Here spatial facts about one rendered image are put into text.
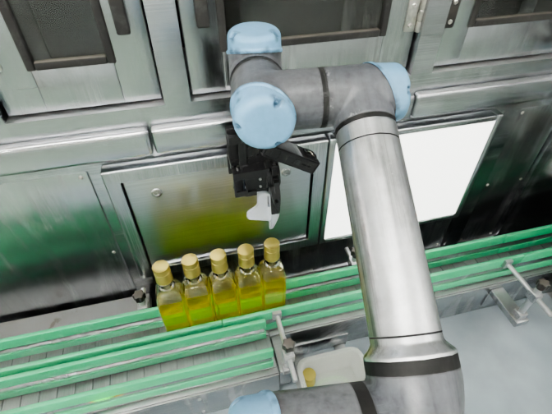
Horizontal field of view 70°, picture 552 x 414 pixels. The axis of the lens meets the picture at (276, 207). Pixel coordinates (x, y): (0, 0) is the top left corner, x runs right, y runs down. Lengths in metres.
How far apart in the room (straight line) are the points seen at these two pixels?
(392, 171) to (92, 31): 0.53
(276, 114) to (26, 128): 0.51
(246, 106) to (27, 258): 0.75
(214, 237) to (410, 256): 0.63
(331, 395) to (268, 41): 0.42
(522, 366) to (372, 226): 0.95
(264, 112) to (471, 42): 0.61
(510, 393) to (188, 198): 0.95
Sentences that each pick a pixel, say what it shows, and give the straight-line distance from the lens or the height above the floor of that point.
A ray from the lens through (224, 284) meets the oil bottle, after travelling 0.88.
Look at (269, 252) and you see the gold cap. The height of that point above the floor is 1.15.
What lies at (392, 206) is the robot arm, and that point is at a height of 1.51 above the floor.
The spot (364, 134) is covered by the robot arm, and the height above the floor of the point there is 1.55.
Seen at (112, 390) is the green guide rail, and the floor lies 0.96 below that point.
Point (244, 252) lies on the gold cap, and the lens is 0.83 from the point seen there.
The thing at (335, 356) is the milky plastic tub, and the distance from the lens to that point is 1.08.
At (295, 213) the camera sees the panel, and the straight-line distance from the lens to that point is 0.98.
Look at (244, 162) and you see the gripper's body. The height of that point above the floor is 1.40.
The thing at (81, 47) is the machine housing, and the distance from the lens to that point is 0.77.
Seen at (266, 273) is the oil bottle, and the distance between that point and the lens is 0.89.
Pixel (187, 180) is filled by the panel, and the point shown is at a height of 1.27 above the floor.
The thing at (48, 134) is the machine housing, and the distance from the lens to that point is 0.84.
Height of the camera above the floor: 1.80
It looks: 44 degrees down
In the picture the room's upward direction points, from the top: straight up
